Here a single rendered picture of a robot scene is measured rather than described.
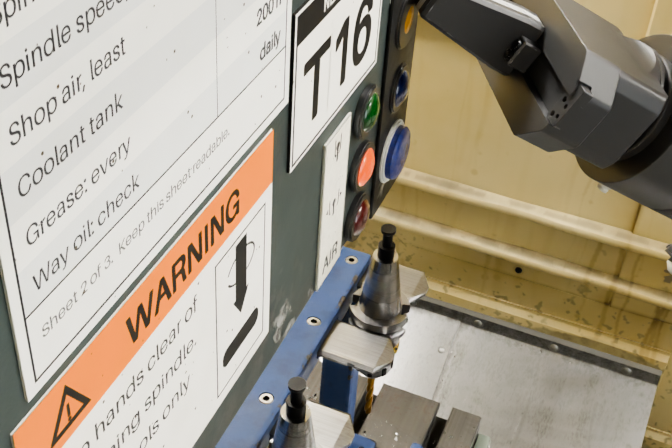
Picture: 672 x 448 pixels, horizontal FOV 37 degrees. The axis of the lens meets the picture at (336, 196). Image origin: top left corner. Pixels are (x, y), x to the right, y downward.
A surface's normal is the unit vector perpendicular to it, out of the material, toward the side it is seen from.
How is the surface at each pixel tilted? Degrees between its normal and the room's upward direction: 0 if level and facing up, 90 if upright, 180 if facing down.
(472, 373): 24
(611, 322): 90
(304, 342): 0
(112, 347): 90
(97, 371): 90
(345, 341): 0
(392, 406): 0
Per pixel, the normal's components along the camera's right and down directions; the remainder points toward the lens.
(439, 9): 0.14, 0.61
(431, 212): -0.38, 0.54
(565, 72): -0.83, -0.36
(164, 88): 0.92, 0.28
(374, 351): 0.06, -0.79
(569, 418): -0.10, -0.49
